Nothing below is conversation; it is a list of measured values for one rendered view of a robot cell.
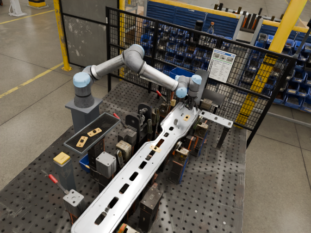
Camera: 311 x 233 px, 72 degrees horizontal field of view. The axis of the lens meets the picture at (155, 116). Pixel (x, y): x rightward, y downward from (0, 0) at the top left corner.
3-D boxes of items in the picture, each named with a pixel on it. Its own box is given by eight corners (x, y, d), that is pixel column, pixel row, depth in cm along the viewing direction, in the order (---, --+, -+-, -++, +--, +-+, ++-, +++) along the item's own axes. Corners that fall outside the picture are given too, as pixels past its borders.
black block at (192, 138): (188, 168, 179) (195, 143, 160) (176, 162, 182) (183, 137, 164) (191, 161, 184) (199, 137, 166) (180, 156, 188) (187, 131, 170)
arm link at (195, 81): (190, 73, 158) (202, 75, 158) (188, 85, 165) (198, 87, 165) (190, 78, 152) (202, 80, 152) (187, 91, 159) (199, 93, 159)
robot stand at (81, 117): (71, 142, 185) (64, 105, 160) (85, 128, 201) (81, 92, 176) (91, 150, 181) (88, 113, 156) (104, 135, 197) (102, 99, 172)
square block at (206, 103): (200, 133, 214) (210, 104, 191) (193, 130, 216) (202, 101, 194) (202, 129, 219) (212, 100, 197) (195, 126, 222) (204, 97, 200)
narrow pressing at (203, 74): (199, 104, 200) (208, 71, 179) (188, 100, 204) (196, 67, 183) (199, 104, 201) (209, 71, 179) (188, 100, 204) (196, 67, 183)
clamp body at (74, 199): (81, 240, 127) (74, 210, 104) (67, 230, 130) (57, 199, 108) (92, 226, 134) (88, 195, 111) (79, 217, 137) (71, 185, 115)
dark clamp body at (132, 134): (131, 174, 167) (133, 140, 143) (117, 166, 171) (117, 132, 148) (138, 165, 175) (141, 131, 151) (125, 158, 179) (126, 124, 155)
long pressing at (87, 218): (102, 258, 96) (102, 256, 95) (65, 230, 104) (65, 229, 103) (202, 110, 195) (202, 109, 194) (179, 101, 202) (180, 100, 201)
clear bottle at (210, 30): (208, 45, 203) (214, 23, 190) (202, 43, 205) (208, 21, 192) (211, 44, 207) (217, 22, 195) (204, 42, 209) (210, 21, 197)
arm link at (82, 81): (71, 94, 155) (69, 78, 147) (79, 85, 166) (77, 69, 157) (88, 97, 155) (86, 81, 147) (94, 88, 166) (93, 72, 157)
